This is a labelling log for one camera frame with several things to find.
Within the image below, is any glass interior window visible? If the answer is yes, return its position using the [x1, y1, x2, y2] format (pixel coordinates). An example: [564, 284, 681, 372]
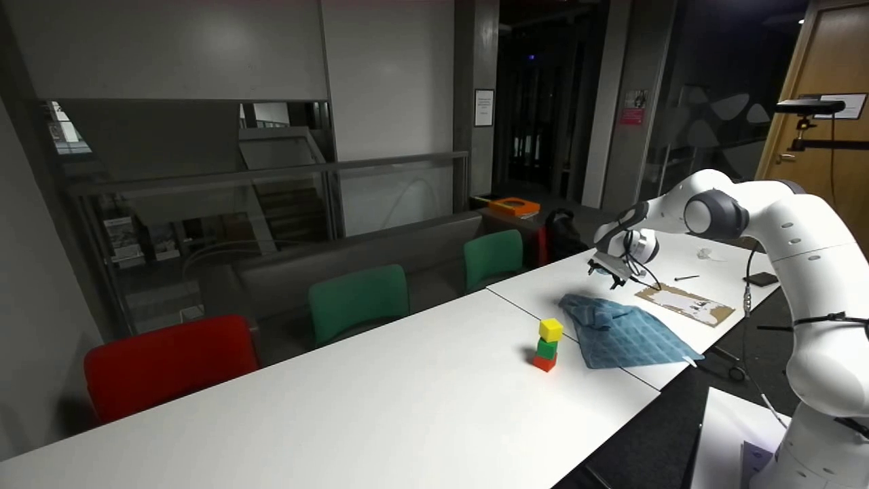
[42, 93, 472, 302]

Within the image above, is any wooden door with white label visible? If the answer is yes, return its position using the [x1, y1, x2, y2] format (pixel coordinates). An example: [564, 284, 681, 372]
[755, 0, 869, 265]

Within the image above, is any green chair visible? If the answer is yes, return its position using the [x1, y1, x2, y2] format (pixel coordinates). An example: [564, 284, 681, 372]
[461, 228, 527, 292]
[306, 260, 413, 348]

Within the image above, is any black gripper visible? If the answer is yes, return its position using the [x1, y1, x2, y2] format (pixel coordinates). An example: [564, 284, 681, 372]
[586, 245, 639, 292]

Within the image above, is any blue striped towel cloth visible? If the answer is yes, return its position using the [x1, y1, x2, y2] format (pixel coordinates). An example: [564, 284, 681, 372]
[556, 291, 705, 372]

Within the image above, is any yellow block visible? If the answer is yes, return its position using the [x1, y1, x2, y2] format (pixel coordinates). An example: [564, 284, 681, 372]
[534, 315, 567, 345]

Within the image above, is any black camera on boom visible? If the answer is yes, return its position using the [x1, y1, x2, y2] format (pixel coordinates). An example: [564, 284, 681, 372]
[774, 94, 849, 117]

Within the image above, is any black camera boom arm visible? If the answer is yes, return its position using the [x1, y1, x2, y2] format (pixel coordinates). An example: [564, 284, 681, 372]
[784, 114, 869, 154]

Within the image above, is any black thin stand rod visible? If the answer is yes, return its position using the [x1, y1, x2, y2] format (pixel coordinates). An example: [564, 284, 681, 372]
[758, 310, 869, 332]

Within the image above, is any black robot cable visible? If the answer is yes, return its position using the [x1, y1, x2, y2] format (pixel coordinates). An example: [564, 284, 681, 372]
[740, 239, 792, 428]

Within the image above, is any white paper wall notice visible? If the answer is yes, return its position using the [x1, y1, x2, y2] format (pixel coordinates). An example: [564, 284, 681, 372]
[472, 86, 496, 129]

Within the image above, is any orange box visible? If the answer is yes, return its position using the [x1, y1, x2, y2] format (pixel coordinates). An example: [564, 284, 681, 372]
[484, 193, 542, 222]

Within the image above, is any red chair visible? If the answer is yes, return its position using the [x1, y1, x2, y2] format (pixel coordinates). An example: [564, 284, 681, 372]
[82, 311, 260, 424]

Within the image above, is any red wall sign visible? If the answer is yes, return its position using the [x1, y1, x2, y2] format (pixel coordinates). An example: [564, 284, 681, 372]
[620, 88, 649, 129]

